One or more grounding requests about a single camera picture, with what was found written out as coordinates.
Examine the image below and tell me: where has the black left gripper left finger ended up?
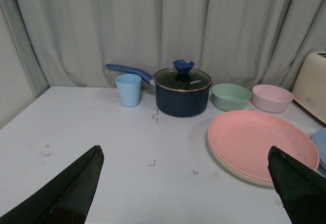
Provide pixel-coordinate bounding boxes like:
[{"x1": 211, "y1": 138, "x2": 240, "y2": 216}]
[{"x1": 1, "y1": 146, "x2": 104, "y2": 223}]

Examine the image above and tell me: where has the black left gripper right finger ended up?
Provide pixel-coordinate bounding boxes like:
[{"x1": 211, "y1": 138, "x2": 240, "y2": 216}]
[{"x1": 268, "y1": 146, "x2": 325, "y2": 223}]

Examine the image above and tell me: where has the pink plate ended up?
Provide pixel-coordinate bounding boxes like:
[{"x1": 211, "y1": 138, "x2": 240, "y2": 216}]
[{"x1": 207, "y1": 110, "x2": 319, "y2": 182}]

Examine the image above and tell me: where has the beige plate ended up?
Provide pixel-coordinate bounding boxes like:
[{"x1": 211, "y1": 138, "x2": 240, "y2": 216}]
[{"x1": 207, "y1": 138, "x2": 274, "y2": 188}]

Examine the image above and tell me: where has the blue plate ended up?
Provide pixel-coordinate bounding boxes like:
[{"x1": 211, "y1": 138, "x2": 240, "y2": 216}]
[{"x1": 312, "y1": 128, "x2": 326, "y2": 170}]

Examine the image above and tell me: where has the pink bowl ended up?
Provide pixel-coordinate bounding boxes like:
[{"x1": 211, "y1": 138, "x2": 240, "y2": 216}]
[{"x1": 252, "y1": 85, "x2": 294, "y2": 114}]

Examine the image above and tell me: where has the cream toaster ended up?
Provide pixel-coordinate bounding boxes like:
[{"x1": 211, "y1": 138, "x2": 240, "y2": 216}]
[{"x1": 292, "y1": 51, "x2": 325, "y2": 123}]

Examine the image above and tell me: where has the green bowl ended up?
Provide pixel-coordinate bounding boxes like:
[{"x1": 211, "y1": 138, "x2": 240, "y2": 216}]
[{"x1": 211, "y1": 83, "x2": 251, "y2": 111}]

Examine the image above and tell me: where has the light blue cup left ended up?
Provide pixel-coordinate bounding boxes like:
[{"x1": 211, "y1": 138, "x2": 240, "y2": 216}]
[{"x1": 116, "y1": 74, "x2": 142, "y2": 107}]

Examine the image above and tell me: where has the dark blue saucepan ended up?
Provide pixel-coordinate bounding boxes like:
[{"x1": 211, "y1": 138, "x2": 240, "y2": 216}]
[{"x1": 105, "y1": 64, "x2": 211, "y2": 118}]

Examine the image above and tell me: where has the glass pot lid blue knob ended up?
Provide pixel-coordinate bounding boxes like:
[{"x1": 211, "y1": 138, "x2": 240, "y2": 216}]
[{"x1": 154, "y1": 60, "x2": 212, "y2": 92}]

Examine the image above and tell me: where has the grey curtain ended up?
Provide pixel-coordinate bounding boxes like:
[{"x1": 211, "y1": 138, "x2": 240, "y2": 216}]
[{"x1": 0, "y1": 0, "x2": 326, "y2": 130}]

